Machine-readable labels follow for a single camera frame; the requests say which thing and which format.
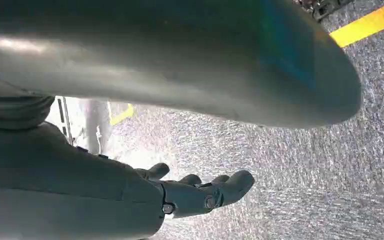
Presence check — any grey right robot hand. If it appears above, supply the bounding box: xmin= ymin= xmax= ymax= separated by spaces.
xmin=0 ymin=0 xmax=362 ymax=240

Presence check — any yellow floor tape strip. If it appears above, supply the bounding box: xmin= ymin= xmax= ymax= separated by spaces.
xmin=329 ymin=0 xmax=384 ymax=49
xmin=108 ymin=102 xmax=136 ymax=127

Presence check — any steel bench with yellow tape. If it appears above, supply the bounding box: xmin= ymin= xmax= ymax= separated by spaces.
xmin=85 ymin=98 xmax=114 ymax=156

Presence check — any black robot foot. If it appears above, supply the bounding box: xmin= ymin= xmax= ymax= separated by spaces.
xmin=293 ymin=0 xmax=356 ymax=22

